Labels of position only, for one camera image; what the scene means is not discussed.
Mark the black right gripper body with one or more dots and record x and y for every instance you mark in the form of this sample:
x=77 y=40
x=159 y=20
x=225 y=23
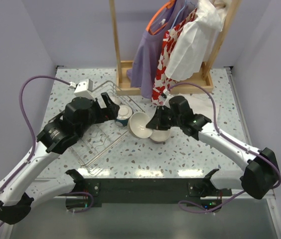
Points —
x=176 y=120

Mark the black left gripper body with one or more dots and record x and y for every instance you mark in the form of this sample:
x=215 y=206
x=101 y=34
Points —
x=106 y=109

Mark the red bowl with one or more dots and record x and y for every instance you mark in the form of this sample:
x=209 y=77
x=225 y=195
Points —
x=160 y=136

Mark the beige bowl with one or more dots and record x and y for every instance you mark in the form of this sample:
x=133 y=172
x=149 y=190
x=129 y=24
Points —
x=137 y=124

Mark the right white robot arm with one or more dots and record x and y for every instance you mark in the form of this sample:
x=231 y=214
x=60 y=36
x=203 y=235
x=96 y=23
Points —
x=260 y=171

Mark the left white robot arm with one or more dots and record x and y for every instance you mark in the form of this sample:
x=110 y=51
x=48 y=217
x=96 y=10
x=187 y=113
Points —
x=61 y=132

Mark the teal and white bowl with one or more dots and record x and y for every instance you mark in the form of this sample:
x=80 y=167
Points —
x=124 y=114

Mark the folded white cloth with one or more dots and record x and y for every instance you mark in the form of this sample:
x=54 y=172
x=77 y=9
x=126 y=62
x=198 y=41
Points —
x=199 y=106

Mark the red white floral garment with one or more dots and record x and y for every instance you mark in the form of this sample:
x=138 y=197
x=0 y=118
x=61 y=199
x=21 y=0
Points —
x=170 y=38

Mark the purple shirt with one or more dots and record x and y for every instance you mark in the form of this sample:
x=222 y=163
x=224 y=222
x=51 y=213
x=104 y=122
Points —
x=143 y=71

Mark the white hanging garment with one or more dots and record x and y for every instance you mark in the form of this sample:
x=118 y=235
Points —
x=194 y=43

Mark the orange hanger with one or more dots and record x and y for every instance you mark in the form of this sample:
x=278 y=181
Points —
x=158 y=19

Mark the blue hanger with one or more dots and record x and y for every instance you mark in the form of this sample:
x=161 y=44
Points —
x=186 y=7

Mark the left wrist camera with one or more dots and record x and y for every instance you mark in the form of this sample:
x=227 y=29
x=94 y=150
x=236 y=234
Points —
x=83 y=89

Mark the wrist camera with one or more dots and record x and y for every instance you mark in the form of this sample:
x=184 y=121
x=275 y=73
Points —
x=165 y=95
x=83 y=89

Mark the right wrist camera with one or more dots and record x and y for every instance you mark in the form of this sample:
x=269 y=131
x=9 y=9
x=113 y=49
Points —
x=165 y=95

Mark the wire dish rack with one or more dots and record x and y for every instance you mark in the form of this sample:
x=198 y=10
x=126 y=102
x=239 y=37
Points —
x=85 y=156

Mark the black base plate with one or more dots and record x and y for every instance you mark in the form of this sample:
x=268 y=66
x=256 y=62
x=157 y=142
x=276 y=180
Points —
x=149 y=190

